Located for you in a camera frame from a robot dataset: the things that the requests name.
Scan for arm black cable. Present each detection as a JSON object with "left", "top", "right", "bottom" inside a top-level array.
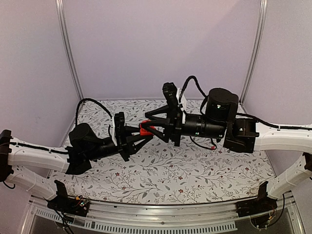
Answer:
[
  {"left": 75, "top": 97, "right": 114, "bottom": 125},
  {"left": 180, "top": 75, "right": 210, "bottom": 103}
]

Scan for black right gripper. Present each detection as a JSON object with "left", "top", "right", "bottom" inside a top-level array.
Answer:
[{"left": 140, "top": 104, "right": 226, "bottom": 147}]

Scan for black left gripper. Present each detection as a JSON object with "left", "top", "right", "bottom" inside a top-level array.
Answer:
[{"left": 86, "top": 126, "right": 153, "bottom": 162}]

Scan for red round charging case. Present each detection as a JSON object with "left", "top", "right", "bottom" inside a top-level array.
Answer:
[{"left": 139, "top": 119, "right": 158, "bottom": 136}]

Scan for aluminium frame post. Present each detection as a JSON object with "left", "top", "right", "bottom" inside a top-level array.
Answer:
[
  {"left": 55, "top": 0, "right": 84, "bottom": 100},
  {"left": 240, "top": 0, "right": 268, "bottom": 106}
]

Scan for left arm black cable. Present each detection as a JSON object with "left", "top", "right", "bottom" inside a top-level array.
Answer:
[{"left": 75, "top": 97, "right": 114, "bottom": 125}]

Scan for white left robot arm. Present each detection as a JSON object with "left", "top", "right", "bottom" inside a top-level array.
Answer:
[{"left": 0, "top": 112, "right": 153, "bottom": 212}]

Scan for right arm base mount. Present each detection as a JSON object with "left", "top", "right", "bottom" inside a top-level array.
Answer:
[{"left": 235, "top": 181, "right": 277, "bottom": 217}]

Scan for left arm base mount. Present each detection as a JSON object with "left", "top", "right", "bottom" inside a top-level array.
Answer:
[{"left": 47, "top": 180, "right": 90, "bottom": 217}]

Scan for right aluminium frame post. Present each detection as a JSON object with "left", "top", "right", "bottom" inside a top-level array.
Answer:
[{"left": 240, "top": 0, "right": 268, "bottom": 106}]

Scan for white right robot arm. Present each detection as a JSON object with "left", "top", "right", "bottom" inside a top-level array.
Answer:
[{"left": 141, "top": 84, "right": 312, "bottom": 213}]

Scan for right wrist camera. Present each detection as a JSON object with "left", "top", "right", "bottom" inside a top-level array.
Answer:
[{"left": 162, "top": 82, "right": 187, "bottom": 114}]

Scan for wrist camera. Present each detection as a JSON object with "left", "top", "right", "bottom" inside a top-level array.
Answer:
[
  {"left": 109, "top": 120, "right": 123, "bottom": 147},
  {"left": 162, "top": 82, "right": 187, "bottom": 114}
]

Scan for left aluminium frame post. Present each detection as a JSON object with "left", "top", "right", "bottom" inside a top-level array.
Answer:
[{"left": 55, "top": 0, "right": 84, "bottom": 100}]

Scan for floral patterned table mat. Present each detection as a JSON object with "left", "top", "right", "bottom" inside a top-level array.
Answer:
[{"left": 50, "top": 99, "right": 277, "bottom": 205}]

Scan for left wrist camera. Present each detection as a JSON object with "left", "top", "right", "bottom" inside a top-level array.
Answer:
[{"left": 109, "top": 120, "right": 123, "bottom": 147}]

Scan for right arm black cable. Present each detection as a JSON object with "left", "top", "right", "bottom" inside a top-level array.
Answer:
[{"left": 180, "top": 75, "right": 210, "bottom": 103}]

